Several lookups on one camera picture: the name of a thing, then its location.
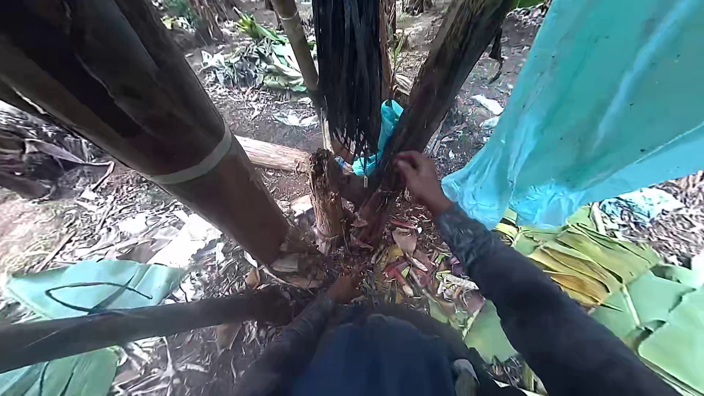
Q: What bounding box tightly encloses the broad green banana leaf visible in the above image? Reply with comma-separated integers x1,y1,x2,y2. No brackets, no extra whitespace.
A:
590,264,704,392

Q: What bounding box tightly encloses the person's left forearm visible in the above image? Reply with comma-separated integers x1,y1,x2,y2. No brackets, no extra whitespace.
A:
234,296,339,396

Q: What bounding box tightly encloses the green banana leaf piece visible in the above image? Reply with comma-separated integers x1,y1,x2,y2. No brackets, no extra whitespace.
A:
0,346,119,396

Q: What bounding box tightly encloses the heap of cut green leaves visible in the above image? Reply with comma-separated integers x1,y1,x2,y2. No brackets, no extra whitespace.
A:
201,8,319,92

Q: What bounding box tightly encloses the person's left hand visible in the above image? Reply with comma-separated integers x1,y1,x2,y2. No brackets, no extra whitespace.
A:
327,273,364,305

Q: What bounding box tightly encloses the slanting dark banana trunk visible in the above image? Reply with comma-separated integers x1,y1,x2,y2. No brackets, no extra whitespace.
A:
352,0,515,248

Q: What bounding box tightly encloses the person's right forearm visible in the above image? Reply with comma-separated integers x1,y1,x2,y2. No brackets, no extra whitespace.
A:
434,203,680,396

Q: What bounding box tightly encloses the small crumpled turquoise plastic bag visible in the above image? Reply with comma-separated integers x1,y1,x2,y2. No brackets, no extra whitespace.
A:
351,99,404,177

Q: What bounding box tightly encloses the white litter scrap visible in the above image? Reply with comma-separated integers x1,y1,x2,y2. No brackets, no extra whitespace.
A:
471,94,505,116

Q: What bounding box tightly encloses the person's body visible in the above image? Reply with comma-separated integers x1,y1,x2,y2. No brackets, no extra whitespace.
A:
291,304,487,396

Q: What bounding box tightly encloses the heap of dry brown leaves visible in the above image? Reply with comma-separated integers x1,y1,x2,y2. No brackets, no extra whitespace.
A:
0,104,113,201

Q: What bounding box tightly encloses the small green leaf piece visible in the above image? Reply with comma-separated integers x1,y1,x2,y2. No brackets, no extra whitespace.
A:
463,300,519,364

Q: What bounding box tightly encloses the pale fallen trunk log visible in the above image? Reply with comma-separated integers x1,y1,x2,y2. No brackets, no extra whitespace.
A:
234,135,311,175

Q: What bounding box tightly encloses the short rotten trunk stump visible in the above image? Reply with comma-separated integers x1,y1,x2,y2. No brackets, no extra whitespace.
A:
309,148,346,255

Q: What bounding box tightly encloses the pale green banana leaf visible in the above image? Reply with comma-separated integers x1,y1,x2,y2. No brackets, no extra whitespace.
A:
4,259,187,320

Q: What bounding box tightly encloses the dark thin looped cord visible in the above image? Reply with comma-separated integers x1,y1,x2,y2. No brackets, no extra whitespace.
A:
44,282,154,315

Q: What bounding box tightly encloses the yellow brown banana leaf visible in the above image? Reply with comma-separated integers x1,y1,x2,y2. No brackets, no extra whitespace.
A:
492,206,663,309

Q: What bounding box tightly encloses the person's right hand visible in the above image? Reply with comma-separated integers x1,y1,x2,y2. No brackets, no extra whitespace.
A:
394,151,454,217

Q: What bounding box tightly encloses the thick brown banana trunk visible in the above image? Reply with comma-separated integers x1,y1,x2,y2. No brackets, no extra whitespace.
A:
0,0,292,266

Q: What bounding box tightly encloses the thin bamboo-like pole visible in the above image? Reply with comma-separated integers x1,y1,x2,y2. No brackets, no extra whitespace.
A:
272,0,321,93

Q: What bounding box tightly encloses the pale band round trunk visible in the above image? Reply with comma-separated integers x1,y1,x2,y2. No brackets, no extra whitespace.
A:
147,124,234,186

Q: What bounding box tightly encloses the dark smooth lying pole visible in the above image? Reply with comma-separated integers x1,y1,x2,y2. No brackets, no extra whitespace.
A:
0,286,295,375

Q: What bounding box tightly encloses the pile of fallen flower bracts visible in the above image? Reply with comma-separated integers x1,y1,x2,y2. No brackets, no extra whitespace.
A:
371,217,487,325

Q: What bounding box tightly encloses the crumpled pale blue plastic sheet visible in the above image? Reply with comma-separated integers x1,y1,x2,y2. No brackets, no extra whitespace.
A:
599,187,685,226

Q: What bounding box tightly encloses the large translucent blue plastic bag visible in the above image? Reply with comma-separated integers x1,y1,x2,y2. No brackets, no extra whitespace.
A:
441,0,704,230

